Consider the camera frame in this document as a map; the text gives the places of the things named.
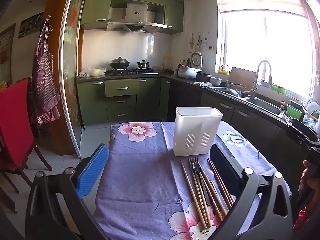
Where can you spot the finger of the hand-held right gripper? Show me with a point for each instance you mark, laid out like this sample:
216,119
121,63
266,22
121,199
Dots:
303,127
298,138

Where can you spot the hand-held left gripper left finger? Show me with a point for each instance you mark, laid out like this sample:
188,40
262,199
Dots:
92,172

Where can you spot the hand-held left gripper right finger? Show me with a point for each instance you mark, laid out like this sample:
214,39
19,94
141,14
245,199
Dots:
226,166

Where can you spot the reddish brown chopstick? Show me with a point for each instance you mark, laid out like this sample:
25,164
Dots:
220,183
223,182

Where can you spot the white plastic utensil holder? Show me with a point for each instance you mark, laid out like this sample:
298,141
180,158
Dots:
192,122

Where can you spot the person's right hand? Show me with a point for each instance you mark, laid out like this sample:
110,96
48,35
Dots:
303,180

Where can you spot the dish rack with plates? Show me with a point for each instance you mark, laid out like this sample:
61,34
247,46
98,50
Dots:
312,112

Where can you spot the green plastic bowl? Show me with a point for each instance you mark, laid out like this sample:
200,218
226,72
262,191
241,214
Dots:
294,111

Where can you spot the steel sink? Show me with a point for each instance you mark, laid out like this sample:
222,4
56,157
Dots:
265,105

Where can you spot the green sill container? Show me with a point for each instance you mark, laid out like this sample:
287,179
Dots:
278,88

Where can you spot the purple floral tablecloth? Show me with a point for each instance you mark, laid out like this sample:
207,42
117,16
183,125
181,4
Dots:
140,170

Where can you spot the green base cabinet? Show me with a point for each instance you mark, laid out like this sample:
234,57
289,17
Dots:
92,105

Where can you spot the dark frying pan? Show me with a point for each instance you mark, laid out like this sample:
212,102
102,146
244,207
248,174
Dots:
236,91

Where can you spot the tall steel faucet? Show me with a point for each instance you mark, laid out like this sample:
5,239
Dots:
262,63

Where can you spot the brown cutting board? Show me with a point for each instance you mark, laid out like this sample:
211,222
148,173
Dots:
242,76

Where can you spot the white bowl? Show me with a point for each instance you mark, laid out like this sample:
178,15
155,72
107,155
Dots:
215,80

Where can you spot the window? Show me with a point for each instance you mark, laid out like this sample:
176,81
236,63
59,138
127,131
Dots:
267,47

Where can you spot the small steel faucet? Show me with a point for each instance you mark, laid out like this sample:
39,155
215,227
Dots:
228,77

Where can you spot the black cooking pot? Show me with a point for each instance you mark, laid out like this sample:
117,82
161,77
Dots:
203,77

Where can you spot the red chair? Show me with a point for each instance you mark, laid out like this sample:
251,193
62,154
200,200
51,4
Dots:
15,120

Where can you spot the yellow basket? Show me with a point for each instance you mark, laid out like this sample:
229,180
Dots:
223,72

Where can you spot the glass sliding door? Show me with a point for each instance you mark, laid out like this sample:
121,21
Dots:
70,80

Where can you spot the white plastic bag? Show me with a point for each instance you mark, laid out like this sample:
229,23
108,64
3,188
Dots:
93,71

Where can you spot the white rice cooker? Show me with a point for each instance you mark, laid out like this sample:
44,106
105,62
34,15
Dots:
187,72

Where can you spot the checkered apron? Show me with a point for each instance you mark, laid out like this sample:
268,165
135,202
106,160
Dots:
45,80

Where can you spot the gas stove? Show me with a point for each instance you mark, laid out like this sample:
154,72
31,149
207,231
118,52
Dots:
135,71

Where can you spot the row of sauce bottles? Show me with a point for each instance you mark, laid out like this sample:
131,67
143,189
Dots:
183,63

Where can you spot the black wok with lid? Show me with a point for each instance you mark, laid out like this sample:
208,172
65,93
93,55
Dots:
119,63

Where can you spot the cooking oil bottle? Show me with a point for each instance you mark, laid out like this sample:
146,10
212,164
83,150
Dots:
167,63

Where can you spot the small steel pot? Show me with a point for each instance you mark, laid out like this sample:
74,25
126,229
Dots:
143,65

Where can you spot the hanging kitchen tools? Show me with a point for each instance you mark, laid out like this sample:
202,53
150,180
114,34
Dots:
198,40

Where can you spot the window blind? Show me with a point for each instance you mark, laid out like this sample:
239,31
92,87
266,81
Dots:
260,2

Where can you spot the steel range hood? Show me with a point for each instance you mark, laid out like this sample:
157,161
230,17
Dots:
136,17

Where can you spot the framed wall poster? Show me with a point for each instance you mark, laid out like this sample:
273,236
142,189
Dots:
6,55

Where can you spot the dark wall poster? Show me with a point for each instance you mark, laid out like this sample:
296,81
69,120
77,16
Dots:
31,25

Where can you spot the green wall cabinet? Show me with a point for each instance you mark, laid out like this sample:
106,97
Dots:
96,7

